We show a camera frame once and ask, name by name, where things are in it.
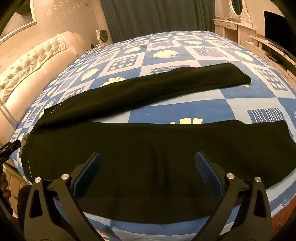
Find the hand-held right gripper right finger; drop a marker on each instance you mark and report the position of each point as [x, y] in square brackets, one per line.
[208, 172]

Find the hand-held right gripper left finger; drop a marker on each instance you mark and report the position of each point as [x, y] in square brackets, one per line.
[89, 172]

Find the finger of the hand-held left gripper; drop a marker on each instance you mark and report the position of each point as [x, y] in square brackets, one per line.
[9, 149]

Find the black pants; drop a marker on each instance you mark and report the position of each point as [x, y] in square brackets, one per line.
[148, 150]

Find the white nightstand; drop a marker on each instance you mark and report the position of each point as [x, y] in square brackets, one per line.
[16, 183]

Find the blue patterned bed sheet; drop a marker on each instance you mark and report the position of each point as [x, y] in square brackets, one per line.
[185, 109]

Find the cream tufted headboard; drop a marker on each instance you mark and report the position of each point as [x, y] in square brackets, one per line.
[34, 69]

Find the white television cabinet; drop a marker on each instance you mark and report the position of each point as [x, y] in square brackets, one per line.
[259, 45]

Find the small white fan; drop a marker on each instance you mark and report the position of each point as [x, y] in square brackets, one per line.
[102, 34]

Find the white dressing table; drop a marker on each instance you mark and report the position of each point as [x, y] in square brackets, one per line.
[227, 29]

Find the black television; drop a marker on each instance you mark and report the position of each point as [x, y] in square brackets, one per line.
[276, 27]

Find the dark green curtain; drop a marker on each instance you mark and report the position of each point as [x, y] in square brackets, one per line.
[157, 16]

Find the oval mirror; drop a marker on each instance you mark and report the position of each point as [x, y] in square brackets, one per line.
[237, 7]

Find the framed wall picture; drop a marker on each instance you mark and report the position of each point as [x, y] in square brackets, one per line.
[22, 19]

